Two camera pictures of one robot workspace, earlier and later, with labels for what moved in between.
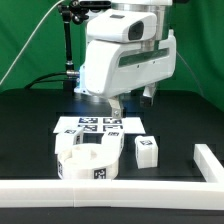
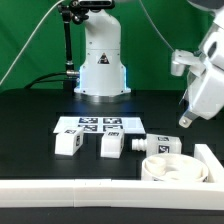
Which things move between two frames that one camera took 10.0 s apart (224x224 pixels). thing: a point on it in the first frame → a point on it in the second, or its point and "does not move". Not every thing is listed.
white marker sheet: x=99 y=124 does not move
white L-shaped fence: x=123 y=193 does not move
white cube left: x=65 y=139 does not move
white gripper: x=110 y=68 → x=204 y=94
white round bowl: x=90 y=161 → x=174 y=167
